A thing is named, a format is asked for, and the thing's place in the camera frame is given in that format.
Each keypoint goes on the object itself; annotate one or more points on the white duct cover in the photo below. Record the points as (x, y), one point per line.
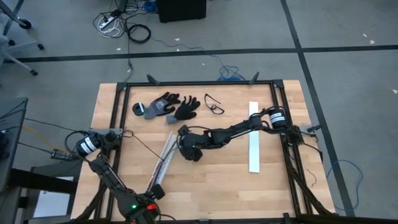
(254, 155)

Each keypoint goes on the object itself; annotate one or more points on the black support beam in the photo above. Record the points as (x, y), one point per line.
(43, 182)

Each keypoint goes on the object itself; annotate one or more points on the black clear safety glasses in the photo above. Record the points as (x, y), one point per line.
(217, 110)

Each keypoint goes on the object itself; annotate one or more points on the dark grey side table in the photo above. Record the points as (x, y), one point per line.
(12, 140)

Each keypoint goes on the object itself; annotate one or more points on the black tape roll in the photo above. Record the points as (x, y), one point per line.
(135, 112)

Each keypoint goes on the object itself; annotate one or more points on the dark office chair base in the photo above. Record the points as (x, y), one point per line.
(25, 24)

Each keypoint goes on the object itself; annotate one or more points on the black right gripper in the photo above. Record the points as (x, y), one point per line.
(192, 143)

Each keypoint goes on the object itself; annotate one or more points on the black grey work glove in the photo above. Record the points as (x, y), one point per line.
(185, 112)

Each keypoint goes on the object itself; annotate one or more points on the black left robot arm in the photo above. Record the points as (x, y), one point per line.
(105, 174)

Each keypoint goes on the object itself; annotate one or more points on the white flat panel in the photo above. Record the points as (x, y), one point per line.
(53, 202)

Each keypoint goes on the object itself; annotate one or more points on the grey office chair base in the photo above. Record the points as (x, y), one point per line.
(33, 72)

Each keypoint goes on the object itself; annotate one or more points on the small black electronics box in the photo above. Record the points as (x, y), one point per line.
(60, 154)

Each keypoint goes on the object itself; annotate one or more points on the large black box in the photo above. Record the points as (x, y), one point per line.
(180, 11)

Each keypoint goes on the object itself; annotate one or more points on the black aluminium table frame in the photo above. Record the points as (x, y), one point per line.
(199, 83)

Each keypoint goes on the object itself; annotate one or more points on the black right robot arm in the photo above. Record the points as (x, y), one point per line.
(242, 129)

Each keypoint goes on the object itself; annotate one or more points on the black zip tie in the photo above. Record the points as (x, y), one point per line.
(149, 149)

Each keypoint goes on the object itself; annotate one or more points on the white power strip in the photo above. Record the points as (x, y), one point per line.
(107, 22)

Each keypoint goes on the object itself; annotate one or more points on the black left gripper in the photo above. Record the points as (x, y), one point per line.
(143, 208)

